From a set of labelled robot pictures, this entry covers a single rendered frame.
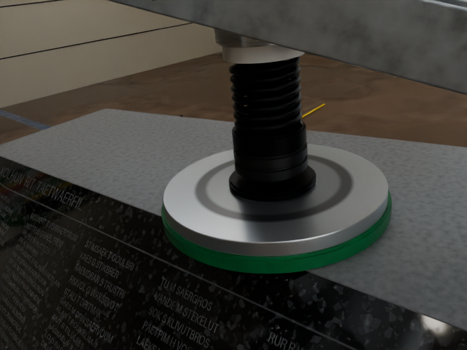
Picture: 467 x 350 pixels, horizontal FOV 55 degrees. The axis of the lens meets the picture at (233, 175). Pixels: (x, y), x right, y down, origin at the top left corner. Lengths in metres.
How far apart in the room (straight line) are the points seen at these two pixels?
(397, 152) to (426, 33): 0.27
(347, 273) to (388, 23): 0.18
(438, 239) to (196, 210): 0.20
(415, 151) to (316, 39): 0.29
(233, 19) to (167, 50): 6.16
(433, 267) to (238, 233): 0.15
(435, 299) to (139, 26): 6.00
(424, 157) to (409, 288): 0.24
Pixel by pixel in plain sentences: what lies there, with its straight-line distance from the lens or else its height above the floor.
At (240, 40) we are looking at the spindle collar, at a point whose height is 1.02.
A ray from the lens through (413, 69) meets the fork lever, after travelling 0.33.
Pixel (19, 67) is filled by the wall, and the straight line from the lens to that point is 5.51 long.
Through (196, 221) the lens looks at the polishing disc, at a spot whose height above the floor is 0.88.
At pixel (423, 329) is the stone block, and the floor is 0.84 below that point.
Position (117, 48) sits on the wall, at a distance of 6.04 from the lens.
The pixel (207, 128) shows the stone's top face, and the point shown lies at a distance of 0.70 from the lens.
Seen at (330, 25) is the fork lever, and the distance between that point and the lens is 0.32.
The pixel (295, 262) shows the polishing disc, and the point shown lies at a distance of 0.35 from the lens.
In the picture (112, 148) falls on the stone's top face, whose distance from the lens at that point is 0.67.
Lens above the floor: 1.06
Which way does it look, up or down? 24 degrees down
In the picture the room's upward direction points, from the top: 6 degrees counter-clockwise
